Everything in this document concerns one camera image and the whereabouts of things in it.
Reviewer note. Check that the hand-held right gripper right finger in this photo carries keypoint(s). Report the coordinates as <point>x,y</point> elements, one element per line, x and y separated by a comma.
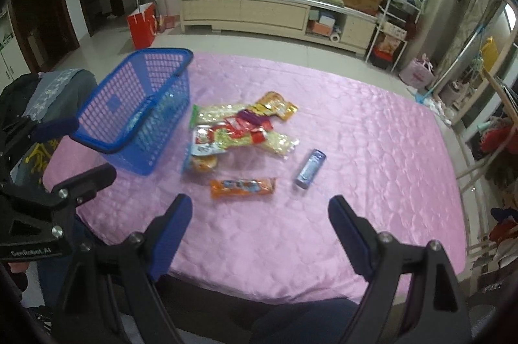
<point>348,234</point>

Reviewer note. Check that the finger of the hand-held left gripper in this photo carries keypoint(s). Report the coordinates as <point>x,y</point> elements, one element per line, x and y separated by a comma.
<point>56,128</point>
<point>91,178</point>

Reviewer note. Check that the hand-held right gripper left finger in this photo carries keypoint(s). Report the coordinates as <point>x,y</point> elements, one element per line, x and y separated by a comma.
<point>174,234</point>

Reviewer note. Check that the blue plastic basket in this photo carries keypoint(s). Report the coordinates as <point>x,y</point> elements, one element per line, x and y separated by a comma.
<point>121,101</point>

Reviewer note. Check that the clear blue-edged snack packet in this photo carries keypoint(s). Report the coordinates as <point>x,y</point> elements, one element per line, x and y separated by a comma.
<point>200,162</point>

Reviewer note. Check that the blue tube-shaped packet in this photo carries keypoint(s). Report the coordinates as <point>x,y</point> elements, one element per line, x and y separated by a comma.
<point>309,168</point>

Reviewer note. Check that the orange snack bar packet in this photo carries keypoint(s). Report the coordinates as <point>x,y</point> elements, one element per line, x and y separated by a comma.
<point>243,187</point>

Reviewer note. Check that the pale yellow green-edged packet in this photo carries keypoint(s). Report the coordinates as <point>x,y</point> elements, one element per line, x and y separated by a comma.
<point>214,112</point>

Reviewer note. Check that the purple and yellow chip bag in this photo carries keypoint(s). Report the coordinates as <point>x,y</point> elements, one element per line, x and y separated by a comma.
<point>253,118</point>

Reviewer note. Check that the grey lace-trimmed cloth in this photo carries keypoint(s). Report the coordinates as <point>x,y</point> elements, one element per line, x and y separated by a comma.
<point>52,89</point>

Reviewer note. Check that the dark grey printed shirt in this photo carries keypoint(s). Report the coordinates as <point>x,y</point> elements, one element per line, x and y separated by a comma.
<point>83,89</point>

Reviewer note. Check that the dark jacket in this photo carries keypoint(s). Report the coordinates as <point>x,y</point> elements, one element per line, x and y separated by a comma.
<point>18,93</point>

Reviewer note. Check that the pink quilted table cover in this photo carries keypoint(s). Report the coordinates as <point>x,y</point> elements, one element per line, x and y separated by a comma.
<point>364,166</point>

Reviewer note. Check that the white cupboard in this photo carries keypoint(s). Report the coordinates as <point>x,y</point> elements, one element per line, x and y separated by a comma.
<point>6,61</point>

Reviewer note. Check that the person's right leg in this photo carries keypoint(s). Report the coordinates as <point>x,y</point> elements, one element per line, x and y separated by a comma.
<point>307,321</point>

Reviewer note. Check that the clear pale cracker packet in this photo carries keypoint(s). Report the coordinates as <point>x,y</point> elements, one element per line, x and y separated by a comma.
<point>279,143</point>

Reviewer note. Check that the red paper bag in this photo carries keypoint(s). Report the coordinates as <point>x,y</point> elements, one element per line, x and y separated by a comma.
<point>141,28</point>

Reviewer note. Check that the gold orange snack packet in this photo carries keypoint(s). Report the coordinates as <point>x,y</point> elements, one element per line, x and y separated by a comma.
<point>277,105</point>

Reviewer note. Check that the red dustpan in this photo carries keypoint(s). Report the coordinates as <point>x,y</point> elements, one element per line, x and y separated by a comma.
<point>168,22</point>

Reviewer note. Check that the blue mop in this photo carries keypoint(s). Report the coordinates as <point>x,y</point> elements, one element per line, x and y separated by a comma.
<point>423,98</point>

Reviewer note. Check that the pink bag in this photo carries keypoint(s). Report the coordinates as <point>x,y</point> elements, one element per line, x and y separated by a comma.
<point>417,73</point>

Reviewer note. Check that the red garment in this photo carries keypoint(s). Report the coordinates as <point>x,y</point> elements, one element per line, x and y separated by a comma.
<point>497,135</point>

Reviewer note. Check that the white paper roll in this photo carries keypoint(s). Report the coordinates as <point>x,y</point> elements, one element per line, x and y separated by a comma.
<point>335,37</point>

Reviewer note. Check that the orange box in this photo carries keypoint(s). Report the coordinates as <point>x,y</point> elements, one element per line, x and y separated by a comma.
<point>321,30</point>

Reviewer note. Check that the white metal rack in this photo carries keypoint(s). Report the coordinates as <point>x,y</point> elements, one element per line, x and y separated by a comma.
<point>380,22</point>

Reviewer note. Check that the beige low cabinet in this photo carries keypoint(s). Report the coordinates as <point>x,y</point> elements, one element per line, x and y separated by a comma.
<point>251,14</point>

